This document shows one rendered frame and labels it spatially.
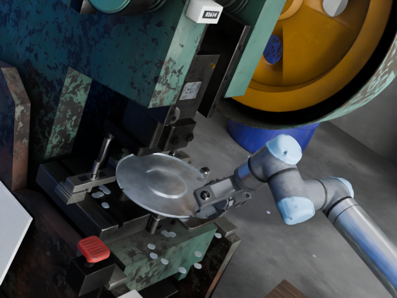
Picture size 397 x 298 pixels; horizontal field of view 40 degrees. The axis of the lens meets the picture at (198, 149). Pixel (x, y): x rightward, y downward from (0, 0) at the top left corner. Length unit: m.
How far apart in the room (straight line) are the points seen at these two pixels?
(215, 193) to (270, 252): 1.61
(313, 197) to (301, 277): 1.64
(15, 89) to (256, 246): 1.67
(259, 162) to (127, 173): 0.44
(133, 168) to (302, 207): 0.56
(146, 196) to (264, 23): 0.55
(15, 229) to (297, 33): 1.00
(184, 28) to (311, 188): 0.45
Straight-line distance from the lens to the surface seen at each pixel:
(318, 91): 1.60
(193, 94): 1.46
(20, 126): 1.62
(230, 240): 1.74
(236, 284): 2.59
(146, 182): 1.52
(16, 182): 1.67
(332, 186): 1.29
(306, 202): 1.21
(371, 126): 4.78
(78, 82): 1.54
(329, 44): 1.62
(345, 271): 3.09
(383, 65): 1.49
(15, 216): 1.64
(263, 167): 1.24
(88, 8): 1.29
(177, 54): 1.25
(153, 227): 1.56
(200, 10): 1.17
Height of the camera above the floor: 1.61
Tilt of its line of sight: 27 degrees down
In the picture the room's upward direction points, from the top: 23 degrees clockwise
